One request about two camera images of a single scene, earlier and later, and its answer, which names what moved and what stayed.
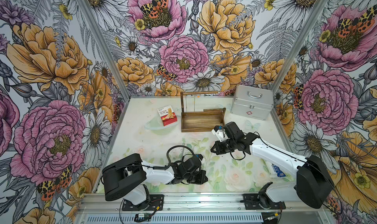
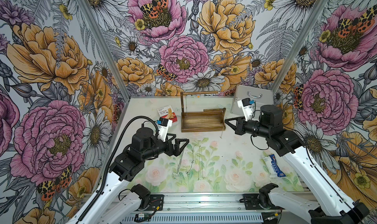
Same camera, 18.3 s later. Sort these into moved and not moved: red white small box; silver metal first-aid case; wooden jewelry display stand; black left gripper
Moved: black left gripper
Not moved: wooden jewelry display stand; silver metal first-aid case; red white small box
